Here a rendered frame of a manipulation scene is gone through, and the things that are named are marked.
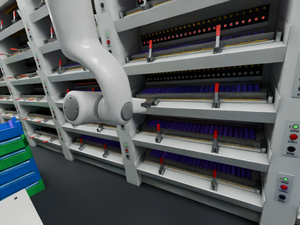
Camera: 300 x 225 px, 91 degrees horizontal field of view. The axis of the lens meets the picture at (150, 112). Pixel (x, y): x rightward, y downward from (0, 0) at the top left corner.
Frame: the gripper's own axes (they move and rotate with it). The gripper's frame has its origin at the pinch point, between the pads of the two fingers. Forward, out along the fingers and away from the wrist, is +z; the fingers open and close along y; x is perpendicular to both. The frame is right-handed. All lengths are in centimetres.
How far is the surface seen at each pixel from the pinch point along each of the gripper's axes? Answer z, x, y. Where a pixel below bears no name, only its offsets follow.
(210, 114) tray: 9.2, -3.9, 24.7
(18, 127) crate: -18, -15, -74
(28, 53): 1, 34, -103
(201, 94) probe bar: 13.3, 4.0, 20.4
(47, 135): 20, -36, -127
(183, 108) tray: 8.1, -1.8, 14.3
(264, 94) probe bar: 13.7, 3.9, 41.5
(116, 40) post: 1.4, 28.6, -16.1
